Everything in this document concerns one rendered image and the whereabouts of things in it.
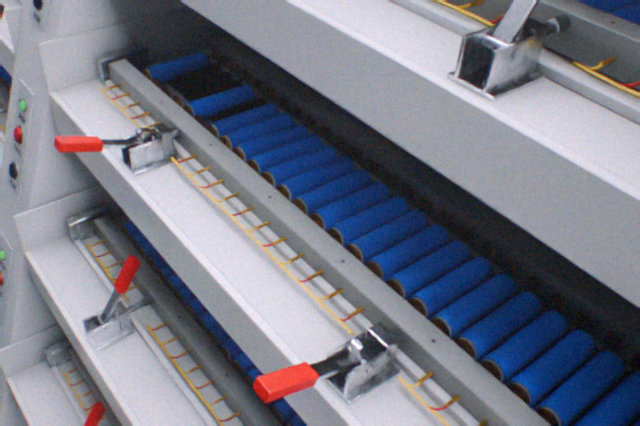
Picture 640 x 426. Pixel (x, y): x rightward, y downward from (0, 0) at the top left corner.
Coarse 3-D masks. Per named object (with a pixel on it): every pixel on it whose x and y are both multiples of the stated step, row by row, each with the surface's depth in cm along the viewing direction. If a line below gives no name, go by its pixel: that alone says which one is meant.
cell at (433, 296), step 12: (468, 264) 44; (480, 264) 44; (444, 276) 43; (456, 276) 43; (468, 276) 43; (480, 276) 44; (432, 288) 42; (444, 288) 42; (456, 288) 42; (468, 288) 43; (420, 300) 42; (432, 300) 41; (444, 300) 42; (432, 312) 41
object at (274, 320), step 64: (64, 64) 62; (64, 128) 63; (128, 128) 58; (128, 192) 53; (192, 192) 52; (192, 256) 47; (256, 256) 46; (256, 320) 42; (320, 320) 42; (320, 384) 38; (384, 384) 39
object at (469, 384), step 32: (128, 64) 63; (128, 96) 62; (160, 96) 58; (192, 128) 55; (224, 160) 51; (256, 192) 48; (288, 224) 46; (320, 256) 43; (352, 256) 43; (352, 288) 42; (384, 288) 41; (384, 320) 40; (416, 320) 39; (416, 352) 39; (448, 352) 38; (416, 384) 37; (448, 384) 37; (480, 384) 36; (480, 416) 36; (512, 416) 34
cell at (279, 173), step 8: (328, 144) 54; (312, 152) 53; (320, 152) 53; (328, 152) 54; (336, 152) 54; (288, 160) 53; (296, 160) 52; (304, 160) 52; (312, 160) 53; (320, 160) 53; (328, 160) 54; (272, 168) 51; (280, 168) 51; (288, 168) 52; (296, 168) 52; (304, 168) 52; (312, 168) 53; (272, 176) 51; (280, 176) 51; (288, 176) 51
